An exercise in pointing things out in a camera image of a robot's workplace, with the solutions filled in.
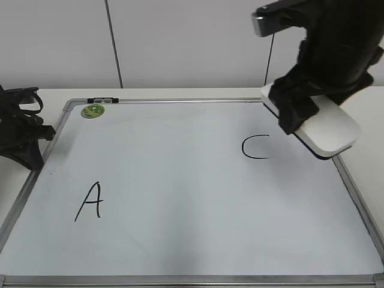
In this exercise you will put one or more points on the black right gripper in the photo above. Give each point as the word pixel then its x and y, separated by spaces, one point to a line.
pixel 340 49

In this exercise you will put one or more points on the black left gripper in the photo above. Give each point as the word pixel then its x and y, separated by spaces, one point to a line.
pixel 22 127

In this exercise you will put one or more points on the white rectangular board eraser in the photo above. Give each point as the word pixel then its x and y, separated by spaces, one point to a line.
pixel 329 132

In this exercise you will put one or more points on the round green magnet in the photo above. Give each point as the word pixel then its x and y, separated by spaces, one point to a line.
pixel 92 111

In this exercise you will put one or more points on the black and silver board clip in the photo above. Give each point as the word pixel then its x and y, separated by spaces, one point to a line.
pixel 102 100

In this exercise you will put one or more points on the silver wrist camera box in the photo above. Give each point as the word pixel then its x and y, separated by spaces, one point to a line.
pixel 275 17

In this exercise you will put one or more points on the whiteboard with grey frame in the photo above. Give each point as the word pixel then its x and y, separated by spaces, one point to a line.
pixel 153 188

